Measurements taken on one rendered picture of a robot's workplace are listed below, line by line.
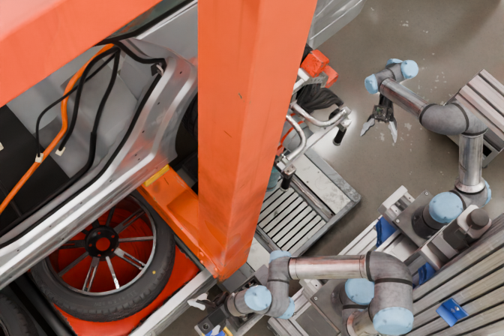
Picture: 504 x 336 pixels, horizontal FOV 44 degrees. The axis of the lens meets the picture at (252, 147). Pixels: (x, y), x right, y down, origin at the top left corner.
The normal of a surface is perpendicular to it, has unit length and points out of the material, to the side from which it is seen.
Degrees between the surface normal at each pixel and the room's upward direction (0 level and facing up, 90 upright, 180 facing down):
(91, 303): 0
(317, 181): 0
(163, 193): 0
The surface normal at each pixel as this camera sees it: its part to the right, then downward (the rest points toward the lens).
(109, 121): -0.05, -0.31
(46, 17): 0.68, 0.69
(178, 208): -0.33, -0.74
